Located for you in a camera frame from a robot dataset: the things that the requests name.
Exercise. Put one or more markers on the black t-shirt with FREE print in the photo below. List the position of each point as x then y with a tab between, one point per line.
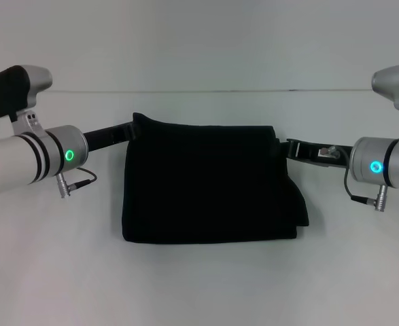
202	186

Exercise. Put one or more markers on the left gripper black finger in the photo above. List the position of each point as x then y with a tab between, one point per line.
136	130

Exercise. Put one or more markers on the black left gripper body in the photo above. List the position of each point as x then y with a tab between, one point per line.
107	137

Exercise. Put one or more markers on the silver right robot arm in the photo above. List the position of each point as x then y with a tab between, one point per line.
389	153

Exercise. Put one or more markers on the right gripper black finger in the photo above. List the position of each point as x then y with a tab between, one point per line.
292	148

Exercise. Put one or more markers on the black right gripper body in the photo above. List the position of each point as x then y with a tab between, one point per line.
325	154

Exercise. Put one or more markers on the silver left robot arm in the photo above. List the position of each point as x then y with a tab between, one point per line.
22	153

